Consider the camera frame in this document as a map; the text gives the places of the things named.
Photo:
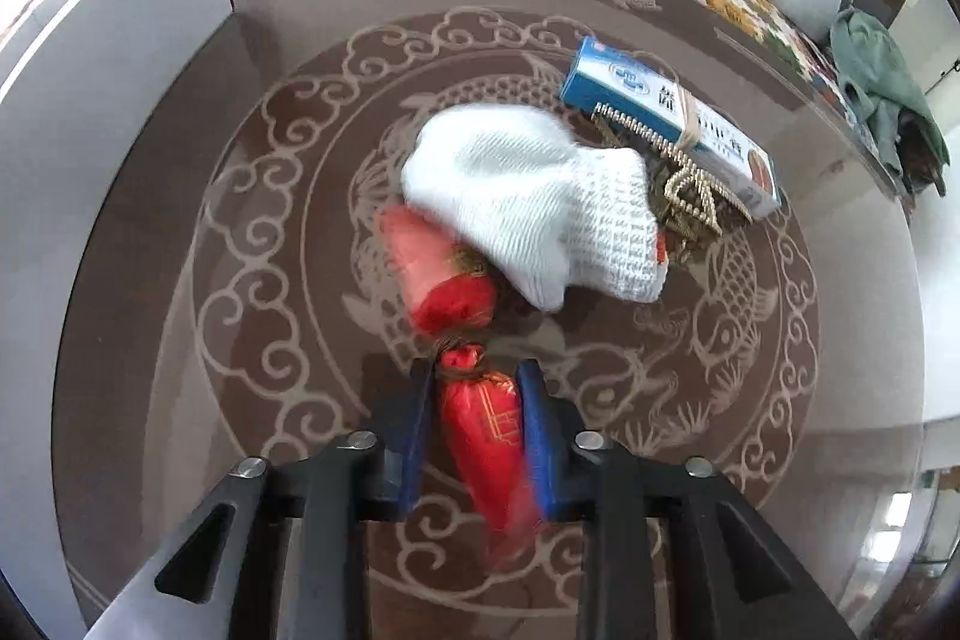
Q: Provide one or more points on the red fabric pouch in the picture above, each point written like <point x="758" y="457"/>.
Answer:
<point x="481" y="412"/>
<point x="445" y="286"/>

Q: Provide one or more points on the green jacket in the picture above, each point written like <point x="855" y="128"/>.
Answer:
<point x="876" y="83"/>

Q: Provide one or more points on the white knit glove top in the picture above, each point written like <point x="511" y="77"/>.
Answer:
<point x="548" y="211"/>

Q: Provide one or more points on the white cardboard storage box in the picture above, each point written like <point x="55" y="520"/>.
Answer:
<point x="73" y="103"/>

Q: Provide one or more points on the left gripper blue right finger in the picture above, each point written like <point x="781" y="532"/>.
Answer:
<point x="549" y="427"/>

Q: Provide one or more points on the blue white medicine box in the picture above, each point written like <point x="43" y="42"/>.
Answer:
<point x="631" y="97"/>

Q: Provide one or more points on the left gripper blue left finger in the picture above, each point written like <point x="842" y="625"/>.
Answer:
<point x="404" y="421"/>

